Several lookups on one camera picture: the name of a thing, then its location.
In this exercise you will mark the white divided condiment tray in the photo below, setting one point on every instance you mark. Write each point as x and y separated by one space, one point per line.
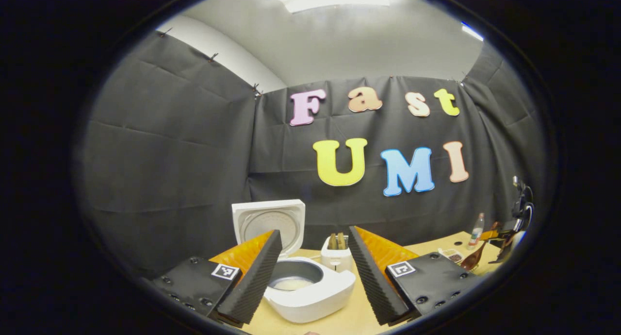
453 256

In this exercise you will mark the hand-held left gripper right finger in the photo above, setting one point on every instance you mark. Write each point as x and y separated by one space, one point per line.
373 281

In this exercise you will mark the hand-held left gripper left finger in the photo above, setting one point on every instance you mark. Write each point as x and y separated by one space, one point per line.
257 281

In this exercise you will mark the wooden spoon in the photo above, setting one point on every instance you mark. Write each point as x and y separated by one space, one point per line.
471 262

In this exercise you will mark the plastic bottle with red label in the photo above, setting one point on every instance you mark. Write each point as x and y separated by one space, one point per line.
476 235

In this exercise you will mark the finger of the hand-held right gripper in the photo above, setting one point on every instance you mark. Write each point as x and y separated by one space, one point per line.
490 235

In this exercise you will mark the toasted bread slice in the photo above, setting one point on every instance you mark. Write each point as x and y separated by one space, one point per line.
342 241
333 242

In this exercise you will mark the small ceiling light panel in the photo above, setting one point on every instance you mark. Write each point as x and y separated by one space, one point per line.
472 32

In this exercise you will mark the black backdrop cloth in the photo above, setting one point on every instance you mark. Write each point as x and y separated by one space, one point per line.
170 155

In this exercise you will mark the white toaster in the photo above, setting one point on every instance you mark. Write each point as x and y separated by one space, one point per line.
337 263

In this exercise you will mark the white rice cooker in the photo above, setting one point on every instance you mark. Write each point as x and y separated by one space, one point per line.
315 303

